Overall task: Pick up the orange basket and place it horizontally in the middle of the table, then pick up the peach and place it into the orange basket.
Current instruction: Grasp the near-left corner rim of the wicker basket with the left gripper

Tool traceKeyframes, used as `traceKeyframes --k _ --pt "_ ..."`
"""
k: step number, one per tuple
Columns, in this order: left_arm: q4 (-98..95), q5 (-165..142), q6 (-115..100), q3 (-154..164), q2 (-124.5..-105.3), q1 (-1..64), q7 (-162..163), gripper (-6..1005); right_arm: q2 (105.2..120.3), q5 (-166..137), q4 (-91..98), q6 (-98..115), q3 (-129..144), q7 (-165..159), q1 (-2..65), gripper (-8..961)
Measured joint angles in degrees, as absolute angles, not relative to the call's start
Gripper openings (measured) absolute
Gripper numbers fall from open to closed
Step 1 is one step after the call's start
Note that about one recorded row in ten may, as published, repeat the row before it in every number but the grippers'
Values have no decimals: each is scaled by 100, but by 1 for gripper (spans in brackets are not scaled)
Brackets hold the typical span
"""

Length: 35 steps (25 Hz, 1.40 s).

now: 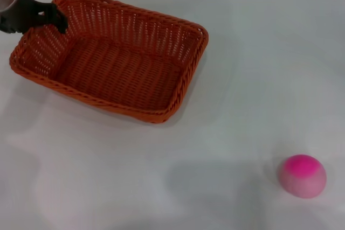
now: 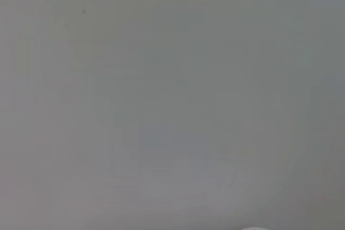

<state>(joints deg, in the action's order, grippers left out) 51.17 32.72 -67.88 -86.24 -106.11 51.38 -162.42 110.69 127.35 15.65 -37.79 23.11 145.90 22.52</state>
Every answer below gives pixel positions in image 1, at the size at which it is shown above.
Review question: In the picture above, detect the pink peach toy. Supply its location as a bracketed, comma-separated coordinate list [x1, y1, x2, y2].
[277, 154, 328, 199]

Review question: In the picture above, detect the orange woven plastic basket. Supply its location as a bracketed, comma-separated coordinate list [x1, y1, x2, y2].
[9, 0, 210, 124]

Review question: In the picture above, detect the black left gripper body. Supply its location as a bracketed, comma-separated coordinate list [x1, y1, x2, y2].
[0, 0, 38, 35]

